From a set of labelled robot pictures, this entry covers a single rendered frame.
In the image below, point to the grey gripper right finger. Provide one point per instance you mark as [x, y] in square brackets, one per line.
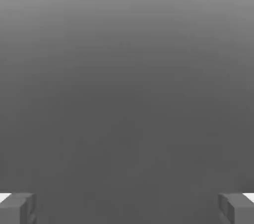
[240, 208]

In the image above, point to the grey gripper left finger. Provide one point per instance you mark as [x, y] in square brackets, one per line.
[13, 208]

